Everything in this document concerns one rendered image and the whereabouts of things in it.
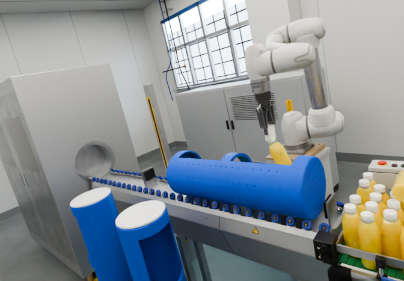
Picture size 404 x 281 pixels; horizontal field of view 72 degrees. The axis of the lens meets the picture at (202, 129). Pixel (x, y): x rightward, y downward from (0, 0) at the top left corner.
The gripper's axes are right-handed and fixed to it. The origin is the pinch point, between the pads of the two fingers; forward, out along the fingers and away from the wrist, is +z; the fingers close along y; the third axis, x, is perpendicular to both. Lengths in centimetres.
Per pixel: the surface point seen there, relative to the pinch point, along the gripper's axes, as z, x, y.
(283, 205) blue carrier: 28.6, 8.8, 14.6
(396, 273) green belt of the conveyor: 46, 49, 18
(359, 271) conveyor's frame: 45, 39, 22
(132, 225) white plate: 31, -56, 52
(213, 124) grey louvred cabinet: 40, -188, -171
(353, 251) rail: 38, 37, 21
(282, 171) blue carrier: 14.8, 8.6, 9.6
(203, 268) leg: 108, -80, -4
